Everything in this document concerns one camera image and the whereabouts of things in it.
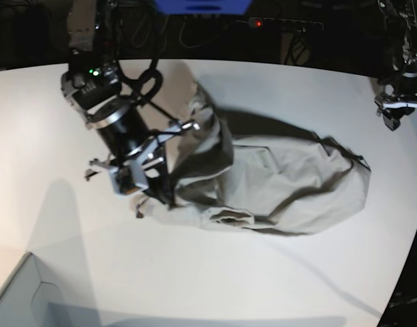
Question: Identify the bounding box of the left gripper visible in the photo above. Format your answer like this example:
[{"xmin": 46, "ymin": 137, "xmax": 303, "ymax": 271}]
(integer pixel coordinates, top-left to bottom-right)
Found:
[{"xmin": 374, "ymin": 88, "xmax": 417, "ymax": 131}]

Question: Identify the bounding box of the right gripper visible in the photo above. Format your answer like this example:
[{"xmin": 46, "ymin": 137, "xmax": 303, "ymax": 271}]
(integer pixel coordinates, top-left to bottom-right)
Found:
[{"xmin": 89, "ymin": 121, "xmax": 200, "ymax": 206}]

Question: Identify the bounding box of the beige t-shirt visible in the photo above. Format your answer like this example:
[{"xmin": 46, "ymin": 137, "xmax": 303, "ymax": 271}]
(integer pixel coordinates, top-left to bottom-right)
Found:
[{"xmin": 133, "ymin": 62, "xmax": 371, "ymax": 236}]

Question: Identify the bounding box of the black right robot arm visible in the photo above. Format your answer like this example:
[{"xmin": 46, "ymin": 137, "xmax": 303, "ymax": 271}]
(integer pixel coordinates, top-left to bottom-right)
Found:
[{"xmin": 61, "ymin": 1, "xmax": 199, "ymax": 206}]

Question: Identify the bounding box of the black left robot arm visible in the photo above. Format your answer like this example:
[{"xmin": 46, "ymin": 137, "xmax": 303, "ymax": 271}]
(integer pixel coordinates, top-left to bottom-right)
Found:
[{"xmin": 375, "ymin": 1, "xmax": 417, "ymax": 131}]

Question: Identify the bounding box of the black power strip red light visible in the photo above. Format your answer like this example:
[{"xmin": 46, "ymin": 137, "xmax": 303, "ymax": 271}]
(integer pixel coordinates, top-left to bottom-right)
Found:
[{"xmin": 236, "ymin": 17, "xmax": 324, "ymax": 33}]

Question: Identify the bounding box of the blue plastic bin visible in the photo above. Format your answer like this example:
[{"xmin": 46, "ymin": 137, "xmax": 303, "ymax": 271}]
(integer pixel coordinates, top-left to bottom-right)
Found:
[{"xmin": 154, "ymin": 0, "xmax": 252, "ymax": 15}]

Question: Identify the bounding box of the grey cardboard box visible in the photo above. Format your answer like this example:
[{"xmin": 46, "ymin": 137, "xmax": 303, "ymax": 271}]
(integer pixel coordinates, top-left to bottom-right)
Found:
[{"xmin": 0, "ymin": 253, "xmax": 67, "ymax": 327}]

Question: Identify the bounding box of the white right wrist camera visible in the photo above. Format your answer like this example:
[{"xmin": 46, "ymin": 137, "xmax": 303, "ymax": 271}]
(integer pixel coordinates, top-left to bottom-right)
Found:
[{"xmin": 109, "ymin": 160, "xmax": 149, "ymax": 196}]

